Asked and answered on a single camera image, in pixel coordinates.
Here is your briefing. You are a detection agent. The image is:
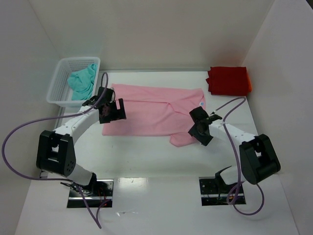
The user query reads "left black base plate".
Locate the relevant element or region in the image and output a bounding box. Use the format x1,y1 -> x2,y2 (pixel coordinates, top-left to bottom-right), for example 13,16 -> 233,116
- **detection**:
67,179 -> 114,209

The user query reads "white plastic basket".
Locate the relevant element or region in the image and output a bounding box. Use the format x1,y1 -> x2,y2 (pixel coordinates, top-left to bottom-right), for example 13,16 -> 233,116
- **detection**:
46,57 -> 101,108

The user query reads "teal t shirt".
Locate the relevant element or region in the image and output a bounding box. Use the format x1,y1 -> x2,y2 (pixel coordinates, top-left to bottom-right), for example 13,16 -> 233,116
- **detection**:
67,64 -> 98,101

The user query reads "red folded t shirt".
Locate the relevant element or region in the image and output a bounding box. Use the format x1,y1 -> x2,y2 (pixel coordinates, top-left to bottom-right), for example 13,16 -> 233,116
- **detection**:
206,67 -> 252,96

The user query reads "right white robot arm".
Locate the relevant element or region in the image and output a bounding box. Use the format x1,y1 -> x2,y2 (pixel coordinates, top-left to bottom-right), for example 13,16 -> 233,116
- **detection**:
188,107 -> 281,190

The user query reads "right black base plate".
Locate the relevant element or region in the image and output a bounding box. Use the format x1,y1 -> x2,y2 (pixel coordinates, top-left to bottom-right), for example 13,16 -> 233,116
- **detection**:
199,177 -> 236,206

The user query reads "pink polo shirt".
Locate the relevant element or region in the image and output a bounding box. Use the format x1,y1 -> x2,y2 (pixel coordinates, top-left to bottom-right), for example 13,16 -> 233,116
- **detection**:
102,84 -> 205,147

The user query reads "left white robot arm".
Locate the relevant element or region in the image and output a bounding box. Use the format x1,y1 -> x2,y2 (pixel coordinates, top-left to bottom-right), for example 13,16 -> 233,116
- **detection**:
36,87 -> 126,194

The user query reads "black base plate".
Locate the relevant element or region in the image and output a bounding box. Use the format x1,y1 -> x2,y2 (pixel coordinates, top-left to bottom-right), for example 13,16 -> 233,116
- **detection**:
67,179 -> 114,209
199,177 -> 236,206

